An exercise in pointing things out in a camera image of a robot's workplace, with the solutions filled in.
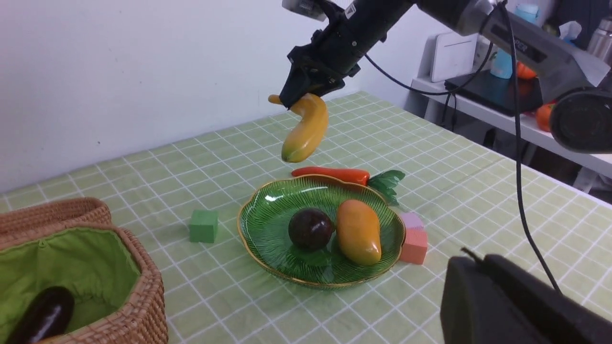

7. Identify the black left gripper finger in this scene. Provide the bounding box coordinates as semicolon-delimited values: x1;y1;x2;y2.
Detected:
440;249;612;344

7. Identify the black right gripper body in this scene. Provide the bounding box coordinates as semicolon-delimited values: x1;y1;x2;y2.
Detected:
279;0;413;108

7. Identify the yellow toy banana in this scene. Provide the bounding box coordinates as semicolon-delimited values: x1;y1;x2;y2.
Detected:
281;94;329;163

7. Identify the orange yellow toy mango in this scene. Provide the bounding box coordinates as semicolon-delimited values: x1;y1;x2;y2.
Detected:
337;199;382;266

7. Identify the orange toy carrot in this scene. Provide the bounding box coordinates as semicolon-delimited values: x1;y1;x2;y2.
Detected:
291;166;406;206

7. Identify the dark purple toy plum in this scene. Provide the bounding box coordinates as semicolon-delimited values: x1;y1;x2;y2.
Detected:
288;207;335;252

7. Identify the purple toy eggplant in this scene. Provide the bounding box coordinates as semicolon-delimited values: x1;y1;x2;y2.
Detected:
5;286;75;344

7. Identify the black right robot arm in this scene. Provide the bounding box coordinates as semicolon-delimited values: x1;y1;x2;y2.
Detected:
280;0;611;344

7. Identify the pink foam cube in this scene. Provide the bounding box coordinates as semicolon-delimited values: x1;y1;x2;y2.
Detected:
399;228;428;265

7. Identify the white router box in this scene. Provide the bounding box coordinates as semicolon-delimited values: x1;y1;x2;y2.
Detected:
430;32;478;83

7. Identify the black laptop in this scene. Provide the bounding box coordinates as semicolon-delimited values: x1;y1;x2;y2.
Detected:
444;70;544;116

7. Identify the teal bottle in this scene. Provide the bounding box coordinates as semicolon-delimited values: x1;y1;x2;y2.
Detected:
490;3;539;80

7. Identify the white side table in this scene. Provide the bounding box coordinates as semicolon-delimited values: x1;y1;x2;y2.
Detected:
411;76;612;192

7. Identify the green glass leaf plate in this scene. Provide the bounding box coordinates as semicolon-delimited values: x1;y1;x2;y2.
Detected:
238;175;406;290

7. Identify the green checkered tablecloth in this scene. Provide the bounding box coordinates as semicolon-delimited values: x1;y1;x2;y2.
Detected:
0;91;612;344

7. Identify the green foam cube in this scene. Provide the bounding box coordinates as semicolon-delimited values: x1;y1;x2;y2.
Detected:
188;209;219;244

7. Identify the woven wicker basket lid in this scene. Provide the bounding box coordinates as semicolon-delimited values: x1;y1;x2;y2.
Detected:
0;197;112;235

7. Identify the woven wicker basket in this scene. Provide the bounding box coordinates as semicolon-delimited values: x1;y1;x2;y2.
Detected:
1;222;169;344

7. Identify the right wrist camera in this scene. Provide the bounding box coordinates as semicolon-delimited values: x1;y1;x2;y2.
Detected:
281;0;355;22

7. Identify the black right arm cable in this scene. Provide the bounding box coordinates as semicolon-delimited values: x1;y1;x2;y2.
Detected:
363;0;562;293

